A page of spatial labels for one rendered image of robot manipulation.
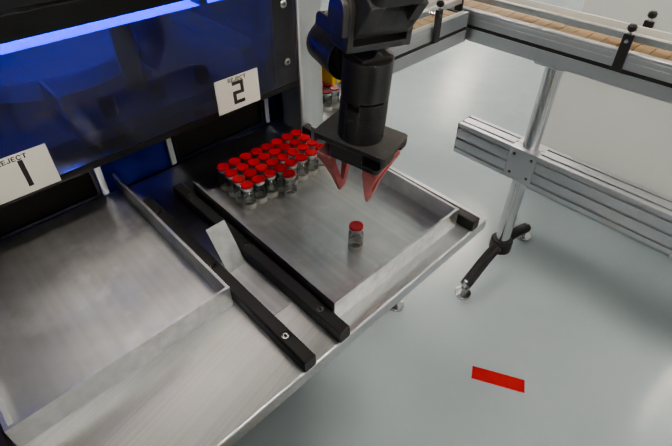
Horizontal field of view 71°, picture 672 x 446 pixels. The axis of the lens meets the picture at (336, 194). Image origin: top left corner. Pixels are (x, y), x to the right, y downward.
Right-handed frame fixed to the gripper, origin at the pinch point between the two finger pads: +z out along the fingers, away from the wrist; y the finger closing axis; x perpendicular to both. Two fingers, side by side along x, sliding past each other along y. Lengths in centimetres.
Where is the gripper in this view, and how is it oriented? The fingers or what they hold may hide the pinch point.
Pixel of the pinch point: (355, 188)
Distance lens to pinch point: 64.6
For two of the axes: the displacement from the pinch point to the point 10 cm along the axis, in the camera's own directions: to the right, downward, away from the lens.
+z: -0.5, 7.4, 6.7
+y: -8.4, -3.9, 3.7
